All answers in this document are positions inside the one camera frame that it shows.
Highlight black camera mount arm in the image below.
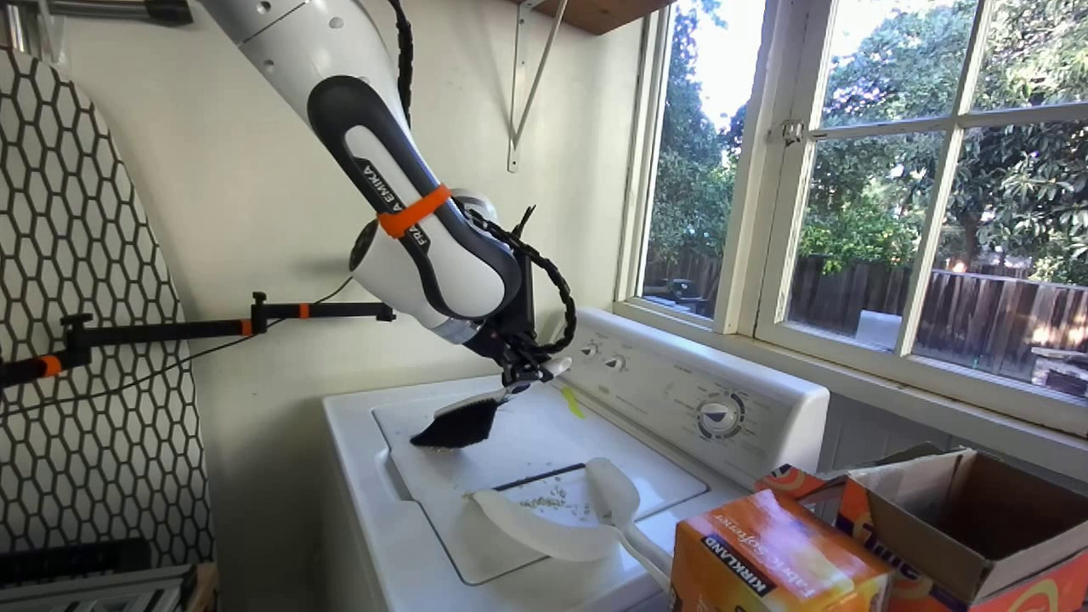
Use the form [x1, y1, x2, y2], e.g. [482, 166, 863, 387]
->
[0, 288, 402, 387]

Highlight open brown cardboard box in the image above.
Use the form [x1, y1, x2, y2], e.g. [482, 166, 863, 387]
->
[757, 445, 1088, 612]

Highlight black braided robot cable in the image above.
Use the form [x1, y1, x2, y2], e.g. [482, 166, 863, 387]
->
[385, 0, 577, 356]

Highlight orange Kirkland cardboard box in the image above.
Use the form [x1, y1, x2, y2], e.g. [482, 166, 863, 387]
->
[670, 487, 894, 612]

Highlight white honeycomb pattern panel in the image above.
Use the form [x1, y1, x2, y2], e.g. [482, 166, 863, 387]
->
[0, 45, 217, 572]

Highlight white washing machine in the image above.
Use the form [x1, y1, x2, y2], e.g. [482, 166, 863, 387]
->
[318, 302, 836, 612]

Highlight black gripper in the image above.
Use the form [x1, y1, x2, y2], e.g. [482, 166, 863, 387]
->
[468, 310, 570, 395]

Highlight brown wooden shelf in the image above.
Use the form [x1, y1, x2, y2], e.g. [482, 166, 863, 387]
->
[530, 0, 675, 38]

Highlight large washer cycle dial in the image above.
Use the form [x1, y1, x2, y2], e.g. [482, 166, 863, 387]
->
[689, 387, 750, 445]

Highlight scattered debris crumbs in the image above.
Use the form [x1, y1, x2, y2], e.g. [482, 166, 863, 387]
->
[520, 474, 594, 518]

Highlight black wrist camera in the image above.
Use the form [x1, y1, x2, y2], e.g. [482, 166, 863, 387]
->
[505, 201, 545, 338]

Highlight dark cloth item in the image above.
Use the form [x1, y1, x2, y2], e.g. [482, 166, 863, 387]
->
[407, 356, 570, 453]

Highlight wooden garden fence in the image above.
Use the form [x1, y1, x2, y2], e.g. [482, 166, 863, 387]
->
[643, 251, 1088, 402]

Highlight yellow tape strip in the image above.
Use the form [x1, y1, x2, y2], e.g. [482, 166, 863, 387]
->
[554, 383, 592, 425]

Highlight black ribbed bar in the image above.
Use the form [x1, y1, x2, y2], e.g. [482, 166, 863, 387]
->
[0, 538, 155, 591]

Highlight white window frame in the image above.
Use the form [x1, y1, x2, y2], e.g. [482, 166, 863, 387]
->
[615, 0, 1088, 440]

